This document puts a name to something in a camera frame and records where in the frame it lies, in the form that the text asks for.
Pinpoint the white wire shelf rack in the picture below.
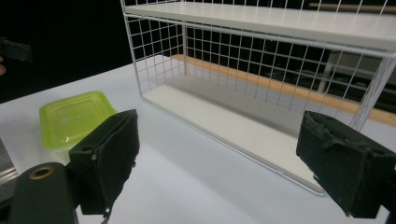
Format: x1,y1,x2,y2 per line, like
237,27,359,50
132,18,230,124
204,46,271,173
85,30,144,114
119,0,396,198

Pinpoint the white metal stand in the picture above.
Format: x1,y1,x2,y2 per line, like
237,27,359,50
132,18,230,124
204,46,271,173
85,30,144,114
316,50,396,94

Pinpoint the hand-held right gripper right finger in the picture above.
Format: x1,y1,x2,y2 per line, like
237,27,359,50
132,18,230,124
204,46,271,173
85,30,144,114
295,110,396,219

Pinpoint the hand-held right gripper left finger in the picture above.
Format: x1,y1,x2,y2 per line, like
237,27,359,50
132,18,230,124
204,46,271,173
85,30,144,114
66,108,141,217

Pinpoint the green lidded plastic container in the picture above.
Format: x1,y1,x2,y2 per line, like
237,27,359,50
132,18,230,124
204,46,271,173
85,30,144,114
38,90,118,152

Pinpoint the wooden strip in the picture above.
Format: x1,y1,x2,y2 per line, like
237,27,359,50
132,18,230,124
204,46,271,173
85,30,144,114
170,53,396,128

